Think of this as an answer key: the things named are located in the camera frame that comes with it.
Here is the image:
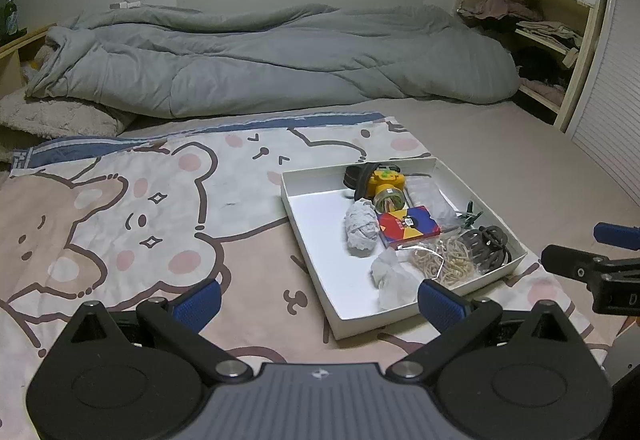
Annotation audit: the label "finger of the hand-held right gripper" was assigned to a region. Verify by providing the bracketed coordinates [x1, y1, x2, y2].
[541, 244, 640, 285]
[593, 221, 640, 251]

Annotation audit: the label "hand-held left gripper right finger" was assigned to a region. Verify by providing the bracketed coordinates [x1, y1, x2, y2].
[386, 279, 583, 378]

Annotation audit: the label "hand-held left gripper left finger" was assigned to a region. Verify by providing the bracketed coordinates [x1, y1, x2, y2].
[60, 279, 253, 383]

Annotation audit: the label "bag of rubber bands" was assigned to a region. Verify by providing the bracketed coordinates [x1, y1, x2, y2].
[410, 232, 483, 288]

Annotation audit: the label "white tissue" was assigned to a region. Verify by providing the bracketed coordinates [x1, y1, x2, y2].
[342, 199, 379, 260]
[370, 249, 426, 311]

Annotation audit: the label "colourful card box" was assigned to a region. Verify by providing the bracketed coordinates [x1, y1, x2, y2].
[376, 205, 442, 250]

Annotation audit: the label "green clip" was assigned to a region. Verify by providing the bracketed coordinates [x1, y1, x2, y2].
[457, 201, 483, 228]

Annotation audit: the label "grey plastic package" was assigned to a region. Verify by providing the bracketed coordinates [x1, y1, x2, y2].
[405, 175, 463, 228]

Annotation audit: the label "yellow headlamp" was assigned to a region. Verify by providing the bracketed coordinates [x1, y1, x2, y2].
[342, 161, 407, 215]

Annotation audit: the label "white cardboard box tray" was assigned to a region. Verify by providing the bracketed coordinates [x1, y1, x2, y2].
[280, 157, 529, 341]

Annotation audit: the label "printed bear blanket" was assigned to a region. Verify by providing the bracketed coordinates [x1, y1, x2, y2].
[0, 112, 611, 440]

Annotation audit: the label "white louvered closet door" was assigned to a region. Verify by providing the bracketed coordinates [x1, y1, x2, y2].
[565, 0, 640, 201]

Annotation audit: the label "dark clothes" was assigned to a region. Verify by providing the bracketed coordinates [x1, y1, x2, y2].
[515, 45, 576, 86]

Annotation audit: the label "folded beige cloth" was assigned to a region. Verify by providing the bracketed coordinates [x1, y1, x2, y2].
[515, 20, 583, 46]

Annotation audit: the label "beige fluffy pillow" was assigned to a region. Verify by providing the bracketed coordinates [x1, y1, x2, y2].
[0, 87, 136, 141]

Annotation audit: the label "grey duvet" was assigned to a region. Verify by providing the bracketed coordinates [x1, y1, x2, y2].
[25, 2, 521, 118]

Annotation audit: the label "pink clothes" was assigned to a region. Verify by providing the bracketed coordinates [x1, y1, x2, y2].
[460, 0, 543, 21]

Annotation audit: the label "wooden bedside shelf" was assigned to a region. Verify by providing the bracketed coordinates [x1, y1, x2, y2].
[0, 22, 58, 98]

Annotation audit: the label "green glass bottle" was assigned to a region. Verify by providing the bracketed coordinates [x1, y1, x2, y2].
[2, 0, 20, 38]

